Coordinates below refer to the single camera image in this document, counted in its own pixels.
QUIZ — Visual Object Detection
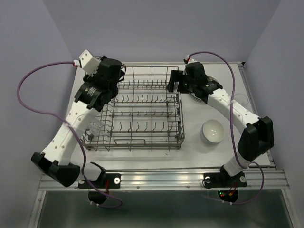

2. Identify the light green flower plate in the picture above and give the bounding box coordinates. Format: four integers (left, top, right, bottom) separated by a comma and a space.
190, 76, 223, 104

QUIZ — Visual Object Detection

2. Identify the clear glass cup back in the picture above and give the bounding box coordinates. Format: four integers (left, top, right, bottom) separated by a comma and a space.
234, 93, 249, 107

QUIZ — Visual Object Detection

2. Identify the clear glass cup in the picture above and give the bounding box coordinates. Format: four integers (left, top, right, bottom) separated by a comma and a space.
234, 93, 249, 107
88, 121, 103, 136

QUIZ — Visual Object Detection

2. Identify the white ribbed bowl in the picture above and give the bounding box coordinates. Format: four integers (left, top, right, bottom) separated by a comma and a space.
200, 119, 225, 145

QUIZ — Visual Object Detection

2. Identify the clear glass cup front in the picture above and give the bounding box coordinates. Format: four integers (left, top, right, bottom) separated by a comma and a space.
88, 121, 103, 136

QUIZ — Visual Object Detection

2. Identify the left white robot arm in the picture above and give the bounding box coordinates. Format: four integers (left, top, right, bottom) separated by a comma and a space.
31, 57, 124, 187

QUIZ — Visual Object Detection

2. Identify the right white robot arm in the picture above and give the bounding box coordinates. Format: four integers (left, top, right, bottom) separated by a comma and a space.
167, 62, 274, 186

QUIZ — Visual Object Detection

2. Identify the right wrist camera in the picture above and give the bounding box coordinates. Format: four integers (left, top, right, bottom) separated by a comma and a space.
183, 55, 197, 65

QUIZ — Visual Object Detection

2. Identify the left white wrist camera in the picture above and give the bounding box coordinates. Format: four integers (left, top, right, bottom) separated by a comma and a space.
72, 49, 101, 76

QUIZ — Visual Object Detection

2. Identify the grey wire dish rack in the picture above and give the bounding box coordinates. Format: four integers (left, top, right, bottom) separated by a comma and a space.
82, 64, 185, 151

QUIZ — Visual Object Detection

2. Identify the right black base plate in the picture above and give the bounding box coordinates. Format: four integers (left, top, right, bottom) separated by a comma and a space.
202, 172, 247, 189

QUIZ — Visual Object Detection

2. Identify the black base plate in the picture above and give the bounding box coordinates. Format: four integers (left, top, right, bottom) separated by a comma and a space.
91, 173, 121, 189
202, 172, 247, 189

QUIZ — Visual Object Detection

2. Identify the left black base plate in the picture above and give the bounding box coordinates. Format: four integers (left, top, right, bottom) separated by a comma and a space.
91, 173, 121, 189

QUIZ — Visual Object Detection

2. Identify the aluminium mounting rail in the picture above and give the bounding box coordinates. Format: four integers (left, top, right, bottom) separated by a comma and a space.
38, 167, 290, 191

